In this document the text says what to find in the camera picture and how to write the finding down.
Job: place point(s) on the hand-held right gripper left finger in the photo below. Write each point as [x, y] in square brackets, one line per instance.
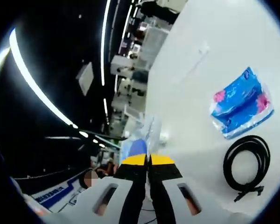
[133, 191]

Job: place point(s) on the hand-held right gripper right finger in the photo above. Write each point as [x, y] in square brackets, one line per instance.
[161, 191]

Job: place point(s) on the clear bag with blue contents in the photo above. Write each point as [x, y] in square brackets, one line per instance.
[140, 144]

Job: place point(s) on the blue tissue pack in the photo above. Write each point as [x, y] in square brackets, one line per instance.
[240, 105]

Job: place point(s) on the white blue printed board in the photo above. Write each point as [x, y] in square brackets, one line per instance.
[53, 196]

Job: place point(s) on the ceiling vent panel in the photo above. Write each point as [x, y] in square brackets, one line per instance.
[85, 78]

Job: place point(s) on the white table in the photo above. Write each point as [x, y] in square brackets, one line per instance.
[200, 46]

